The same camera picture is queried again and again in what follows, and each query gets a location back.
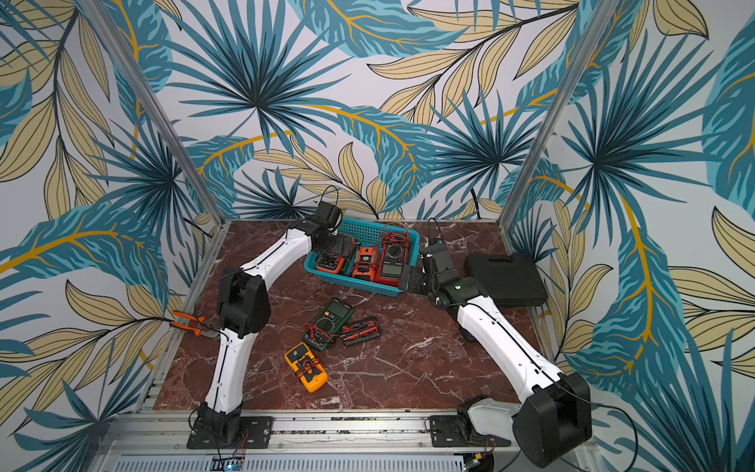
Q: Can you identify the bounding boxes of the red clamp multimeter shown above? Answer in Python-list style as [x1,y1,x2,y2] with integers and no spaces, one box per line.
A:
[377,277,407,290]

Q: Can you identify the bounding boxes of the red black large multimeter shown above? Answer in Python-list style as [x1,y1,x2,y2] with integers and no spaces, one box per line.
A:
[377,224,411,278]

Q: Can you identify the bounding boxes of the orange black multimeter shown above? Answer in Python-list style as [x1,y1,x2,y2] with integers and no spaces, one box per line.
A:
[316,253,347,275]

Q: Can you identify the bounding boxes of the orange clamp multimeter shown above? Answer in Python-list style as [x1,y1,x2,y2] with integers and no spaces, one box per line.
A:
[351,245,379,282]

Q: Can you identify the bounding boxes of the dark green multimeter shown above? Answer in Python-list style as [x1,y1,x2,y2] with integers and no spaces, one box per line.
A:
[339,236,360,275]

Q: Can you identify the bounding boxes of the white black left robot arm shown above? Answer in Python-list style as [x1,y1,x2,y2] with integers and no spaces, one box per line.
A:
[195,201,342,446]

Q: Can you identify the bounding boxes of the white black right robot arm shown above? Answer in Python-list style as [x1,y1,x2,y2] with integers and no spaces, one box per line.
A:
[399,242,592,468]

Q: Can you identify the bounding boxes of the teal plastic basket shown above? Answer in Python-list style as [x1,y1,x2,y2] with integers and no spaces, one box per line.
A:
[303,218,421,297]

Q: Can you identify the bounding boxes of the green black multimeter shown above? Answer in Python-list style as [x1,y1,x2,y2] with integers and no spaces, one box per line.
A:
[302,297,355,352]

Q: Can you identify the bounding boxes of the yellow multimeter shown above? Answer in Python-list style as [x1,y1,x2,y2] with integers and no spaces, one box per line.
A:
[284,342,328,393]

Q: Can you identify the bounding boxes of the black plastic tool case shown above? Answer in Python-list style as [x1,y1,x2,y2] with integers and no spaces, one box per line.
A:
[464,253,548,307]

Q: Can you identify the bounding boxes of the small black red tester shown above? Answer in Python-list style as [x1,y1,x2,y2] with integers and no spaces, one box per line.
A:
[339,317,381,346]

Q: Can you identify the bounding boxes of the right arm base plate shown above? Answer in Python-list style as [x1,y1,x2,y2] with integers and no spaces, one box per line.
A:
[425,414,511,448]

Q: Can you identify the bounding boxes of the orange handled pliers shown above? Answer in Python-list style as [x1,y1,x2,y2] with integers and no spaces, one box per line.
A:
[170,311,220,338]

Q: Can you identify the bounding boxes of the left corner metal post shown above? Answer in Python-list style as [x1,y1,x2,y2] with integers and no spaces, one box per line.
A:
[80,0,225,226]

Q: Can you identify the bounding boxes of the corner metal post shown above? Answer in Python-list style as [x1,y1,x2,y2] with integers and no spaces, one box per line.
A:
[80,0,225,226]
[499,0,619,235]

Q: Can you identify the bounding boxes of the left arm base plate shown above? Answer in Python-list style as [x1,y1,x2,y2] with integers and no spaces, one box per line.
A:
[187,416,273,450]

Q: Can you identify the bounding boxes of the aluminium front rail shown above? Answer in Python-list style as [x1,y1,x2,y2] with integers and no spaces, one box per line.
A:
[89,409,537,471]

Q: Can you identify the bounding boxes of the right corner metal post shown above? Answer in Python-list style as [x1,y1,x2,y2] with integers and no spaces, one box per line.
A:
[499,0,619,235]

